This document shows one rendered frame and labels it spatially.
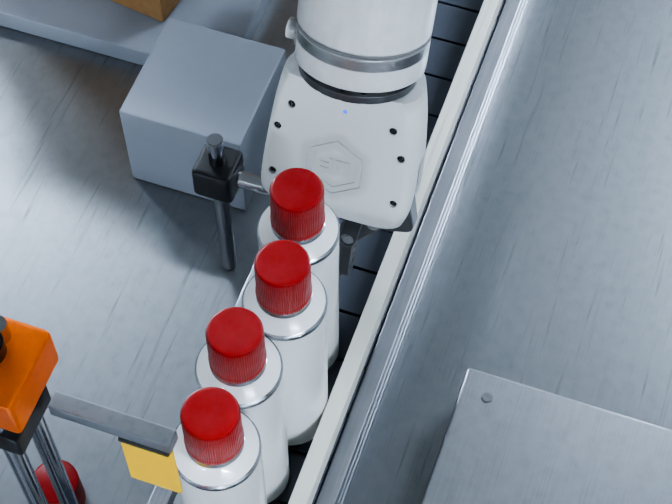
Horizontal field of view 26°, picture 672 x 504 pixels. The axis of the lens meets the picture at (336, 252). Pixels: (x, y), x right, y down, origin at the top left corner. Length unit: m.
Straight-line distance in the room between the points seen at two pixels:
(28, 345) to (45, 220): 0.49
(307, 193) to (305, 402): 0.15
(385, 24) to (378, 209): 0.14
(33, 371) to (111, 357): 0.41
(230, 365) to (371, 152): 0.18
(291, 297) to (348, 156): 0.12
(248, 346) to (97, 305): 0.34
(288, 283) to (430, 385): 0.28
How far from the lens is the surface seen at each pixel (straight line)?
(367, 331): 1.01
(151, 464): 0.78
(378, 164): 0.92
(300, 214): 0.86
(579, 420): 1.03
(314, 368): 0.92
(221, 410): 0.80
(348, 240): 0.98
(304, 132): 0.93
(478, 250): 1.15
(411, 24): 0.87
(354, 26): 0.86
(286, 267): 0.84
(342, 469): 1.01
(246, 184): 1.03
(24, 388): 0.70
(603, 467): 1.02
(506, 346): 1.11
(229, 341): 0.82
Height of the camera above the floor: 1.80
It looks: 58 degrees down
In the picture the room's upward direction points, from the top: straight up
